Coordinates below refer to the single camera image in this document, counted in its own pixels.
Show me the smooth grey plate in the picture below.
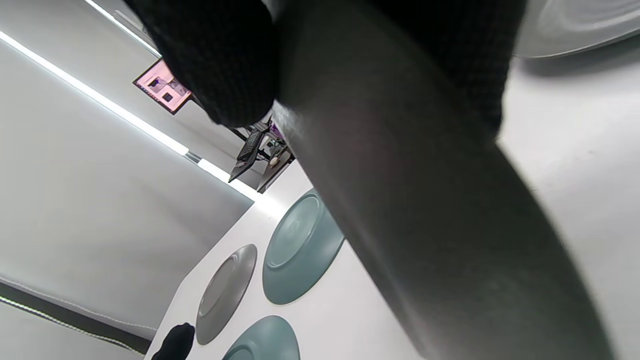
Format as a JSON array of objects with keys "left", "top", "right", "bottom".
[{"left": 195, "top": 243, "right": 259, "bottom": 346}]

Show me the dark grey rippled plate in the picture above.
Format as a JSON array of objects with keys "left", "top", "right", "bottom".
[{"left": 272, "top": 0, "right": 617, "bottom": 360}]

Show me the dark brown desk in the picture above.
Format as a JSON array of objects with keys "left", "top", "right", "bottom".
[{"left": 228, "top": 125, "right": 297, "bottom": 195}]

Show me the computer monitor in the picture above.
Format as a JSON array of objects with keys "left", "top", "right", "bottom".
[{"left": 133, "top": 58, "right": 194, "bottom": 116}]

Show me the person's right hand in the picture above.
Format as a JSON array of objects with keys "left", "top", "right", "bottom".
[{"left": 124, "top": 0, "right": 528, "bottom": 140}]

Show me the person's left hand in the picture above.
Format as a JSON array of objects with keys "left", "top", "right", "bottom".
[{"left": 151, "top": 322, "right": 196, "bottom": 360}]

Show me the teal plate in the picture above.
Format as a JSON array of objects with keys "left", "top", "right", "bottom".
[
  {"left": 222, "top": 315, "right": 301, "bottom": 360},
  {"left": 262, "top": 189, "right": 346, "bottom": 306}
]

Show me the black keyboard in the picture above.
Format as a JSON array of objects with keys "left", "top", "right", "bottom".
[{"left": 236, "top": 127, "right": 265, "bottom": 162}]

